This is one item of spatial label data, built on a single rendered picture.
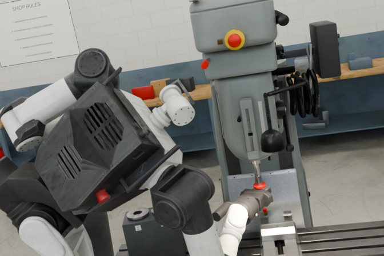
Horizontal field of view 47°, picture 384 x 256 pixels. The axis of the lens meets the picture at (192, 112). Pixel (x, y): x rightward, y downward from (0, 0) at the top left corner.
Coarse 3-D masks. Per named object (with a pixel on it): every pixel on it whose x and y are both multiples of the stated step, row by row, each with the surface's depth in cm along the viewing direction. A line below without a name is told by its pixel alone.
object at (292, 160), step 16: (288, 96) 202; (288, 112) 196; (288, 128) 197; (224, 144) 203; (224, 160) 205; (240, 160) 204; (272, 160) 202; (288, 160) 201; (224, 176) 209; (304, 176) 209; (224, 192) 213; (304, 192) 207; (304, 208) 208
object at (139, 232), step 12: (132, 216) 173; (144, 216) 172; (132, 228) 170; (144, 228) 170; (156, 228) 170; (168, 228) 170; (132, 240) 171; (144, 240) 171; (156, 240) 171; (168, 240) 172; (180, 240) 172; (132, 252) 172; (144, 252) 172; (156, 252) 173; (168, 252) 173; (180, 252) 173
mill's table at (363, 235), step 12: (300, 228) 181; (312, 228) 179; (324, 228) 178; (336, 228) 176; (348, 228) 174; (360, 228) 173; (372, 228) 173; (252, 240) 178; (300, 240) 172; (312, 240) 171; (324, 240) 170; (336, 240) 169; (348, 240) 166; (360, 240) 165; (372, 240) 164; (120, 252) 187; (240, 252) 171; (252, 252) 170; (312, 252) 165; (324, 252) 162; (336, 252) 160; (348, 252) 159; (360, 252) 158; (372, 252) 157
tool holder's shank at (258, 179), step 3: (255, 165) 163; (258, 165) 164; (255, 168) 164; (258, 168) 164; (255, 171) 164; (258, 171) 164; (255, 174) 165; (258, 174) 164; (255, 177) 165; (258, 177) 164; (261, 177) 165; (255, 180) 165; (258, 180) 165; (261, 180) 165; (258, 183) 165; (261, 183) 165
